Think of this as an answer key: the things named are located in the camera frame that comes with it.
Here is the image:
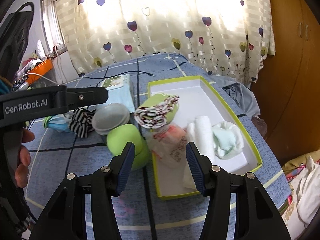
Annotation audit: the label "person's left hand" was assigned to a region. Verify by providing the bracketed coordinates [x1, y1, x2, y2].
[15, 128, 35, 188]

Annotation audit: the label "black white striped sock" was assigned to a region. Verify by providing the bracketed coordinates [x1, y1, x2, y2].
[68, 108, 95, 138]

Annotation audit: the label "clear jar with grey lid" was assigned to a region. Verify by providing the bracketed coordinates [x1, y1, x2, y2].
[92, 103, 130, 135]

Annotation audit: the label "grey blue garment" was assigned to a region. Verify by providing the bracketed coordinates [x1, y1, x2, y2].
[212, 75, 268, 136]

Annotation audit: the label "green cardboard box tray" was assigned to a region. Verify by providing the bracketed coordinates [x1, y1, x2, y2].
[148, 76, 263, 200]

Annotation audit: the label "blue face masks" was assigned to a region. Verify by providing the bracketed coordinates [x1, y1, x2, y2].
[43, 114, 71, 133]

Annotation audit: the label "light blue wet wipes pack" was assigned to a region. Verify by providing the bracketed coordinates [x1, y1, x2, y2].
[100, 74, 135, 113]

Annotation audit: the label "white mint sock pair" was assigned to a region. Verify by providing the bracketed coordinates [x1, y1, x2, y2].
[212, 121, 244, 160]

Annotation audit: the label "heart patterned curtain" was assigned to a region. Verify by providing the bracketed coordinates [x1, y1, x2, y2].
[55, 0, 276, 85]

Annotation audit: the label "wooden wardrobe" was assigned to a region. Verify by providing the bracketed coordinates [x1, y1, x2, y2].
[251, 0, 319, 164]

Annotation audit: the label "green cloth with striped edge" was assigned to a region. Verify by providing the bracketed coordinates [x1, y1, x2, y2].
[133, 93, 180, 129]

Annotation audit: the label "red printed plastic packet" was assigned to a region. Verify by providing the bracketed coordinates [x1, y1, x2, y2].
[146, 124, 187, 168]

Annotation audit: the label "orange plastic bin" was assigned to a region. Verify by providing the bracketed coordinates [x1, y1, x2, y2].
[26, 59, 53, 85]

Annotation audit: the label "white towel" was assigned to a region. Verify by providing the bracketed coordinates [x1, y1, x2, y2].
[182, 115, 217, 190]

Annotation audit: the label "green plastic jar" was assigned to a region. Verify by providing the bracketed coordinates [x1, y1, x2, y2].
[106, 123, 153, 171]

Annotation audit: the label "black cable on bed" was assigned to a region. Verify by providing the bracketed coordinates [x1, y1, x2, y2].
[80, 69, 156, 81]

